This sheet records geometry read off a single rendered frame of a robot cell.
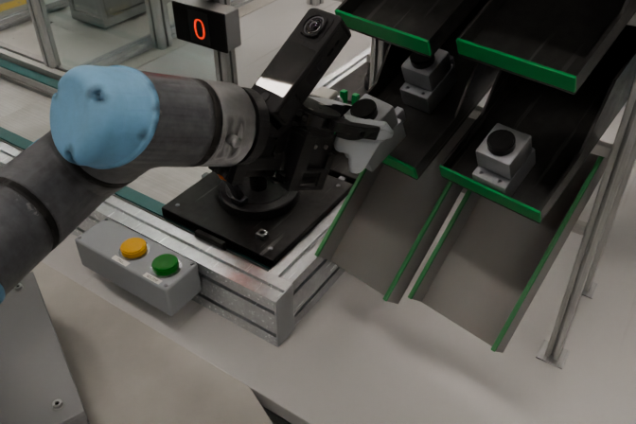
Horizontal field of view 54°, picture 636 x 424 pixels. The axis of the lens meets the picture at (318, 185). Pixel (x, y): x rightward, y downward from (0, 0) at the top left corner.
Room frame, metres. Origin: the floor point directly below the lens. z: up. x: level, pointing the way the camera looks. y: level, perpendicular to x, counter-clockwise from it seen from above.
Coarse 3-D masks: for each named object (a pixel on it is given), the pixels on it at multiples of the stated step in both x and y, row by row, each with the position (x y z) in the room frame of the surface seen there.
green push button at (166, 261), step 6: (156, 258) 0.71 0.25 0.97; (162, 258) 0.71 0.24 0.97; (168, 258) 0.71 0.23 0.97; (174, 258) 0.71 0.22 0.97; (156, 264) 0.70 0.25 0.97; (162, 264) 0.70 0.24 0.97; (168, 264) 0.70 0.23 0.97; (174, 264) 0.70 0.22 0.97; (156, 270) 0.69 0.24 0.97; (162, 270) 0.68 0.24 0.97; (168, 270) 0.69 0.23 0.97; (174, 270) 0.69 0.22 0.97
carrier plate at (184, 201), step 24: (192, 192) 0.88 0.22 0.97; (216, 192) 0.88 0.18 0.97; (312, 192) 0.88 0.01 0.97; (336, 192) 0.88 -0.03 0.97; (168, 216) 0.83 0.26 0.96; (192, 216) 0.81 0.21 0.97; (216, 216) 0.81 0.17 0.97; (288, 216) 0.81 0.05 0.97; (312, 216) 0.81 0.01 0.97; (240, 240) 0.75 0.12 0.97; (264, 240) 0.75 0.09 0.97; (288, 240) 0.75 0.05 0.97; (264, 264) 0.71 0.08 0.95
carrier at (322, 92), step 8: (320, 88) 1.23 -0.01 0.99; (328, 88) 1.23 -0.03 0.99; (320, 96) 1.20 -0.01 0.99; (328, 96) 1.20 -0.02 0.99; (336, 96) 1.22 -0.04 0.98; (344, 96) 1.12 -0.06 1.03; (352, 96) 1.11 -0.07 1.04; (352, 104) 1.11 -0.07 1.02; (336, 152) 1.01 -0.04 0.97; (336, 160) 0.98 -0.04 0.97; (344, 160) 0.98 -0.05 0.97; (336, 168) 0.95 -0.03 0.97; (344, 168) 0.95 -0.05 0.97; (336, 176) 0.94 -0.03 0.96; (344, 176) 0.93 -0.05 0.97; (352, 176) 0.93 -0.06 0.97
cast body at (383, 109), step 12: (360, 108) 0.61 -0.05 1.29; (372, 108) 0.60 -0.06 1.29; (384, 108) 0.61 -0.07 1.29; (396, 108) 0.66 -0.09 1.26; (384, 120) 0.60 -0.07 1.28; (396, 120) 0.62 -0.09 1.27; (396, 132) 0.62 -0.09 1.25; (384, 144) 0.60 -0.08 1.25; (396, 144) 0.62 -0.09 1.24; (372, 156) 0.59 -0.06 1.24; (384, 156) 0.61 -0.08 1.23; (372, 168) 0.59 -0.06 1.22
